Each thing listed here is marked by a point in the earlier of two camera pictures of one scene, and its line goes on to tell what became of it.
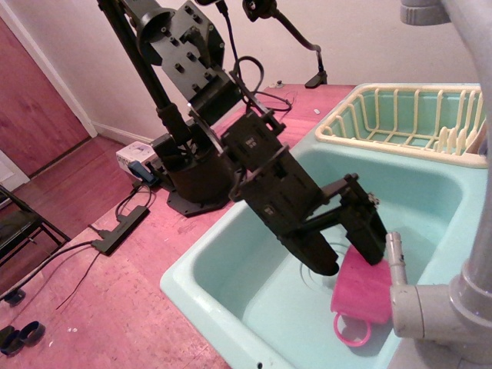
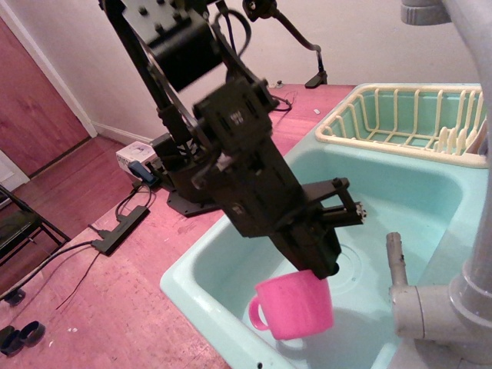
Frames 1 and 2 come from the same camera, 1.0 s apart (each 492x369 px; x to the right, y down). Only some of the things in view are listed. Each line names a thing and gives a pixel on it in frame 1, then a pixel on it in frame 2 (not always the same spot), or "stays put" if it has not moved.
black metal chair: (18, 221) stays put
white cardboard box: (137, 151) stays put
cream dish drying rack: (444, 123) stays put
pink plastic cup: (362, 290) → (297, 306)
